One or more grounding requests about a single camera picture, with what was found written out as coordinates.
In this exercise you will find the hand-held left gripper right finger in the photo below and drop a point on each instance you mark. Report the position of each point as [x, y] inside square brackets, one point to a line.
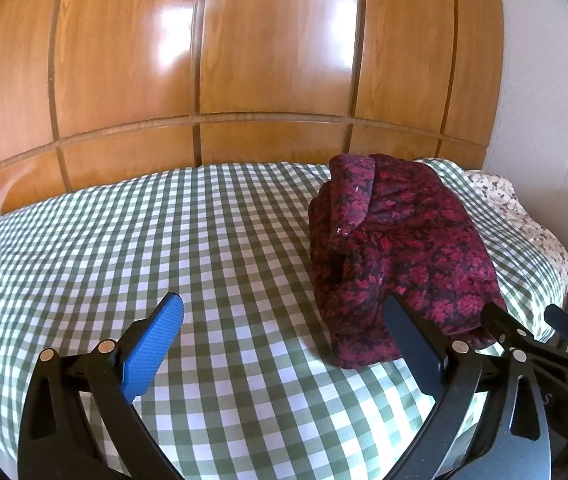
[414, 345]

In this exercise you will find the wooden wardrobe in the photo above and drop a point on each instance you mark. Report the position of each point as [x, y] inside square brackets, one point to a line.
[264, 35]

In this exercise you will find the red floral garment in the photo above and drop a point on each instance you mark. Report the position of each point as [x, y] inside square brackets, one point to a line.
[414, 240]

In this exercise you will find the green checkered bed sheet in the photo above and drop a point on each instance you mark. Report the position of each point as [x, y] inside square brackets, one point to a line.
[164, 240]

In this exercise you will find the floral patterned bedding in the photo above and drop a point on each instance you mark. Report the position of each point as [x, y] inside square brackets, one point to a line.
[504, 195]

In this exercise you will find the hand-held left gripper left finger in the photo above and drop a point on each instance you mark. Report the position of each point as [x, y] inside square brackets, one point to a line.
[156, 340]

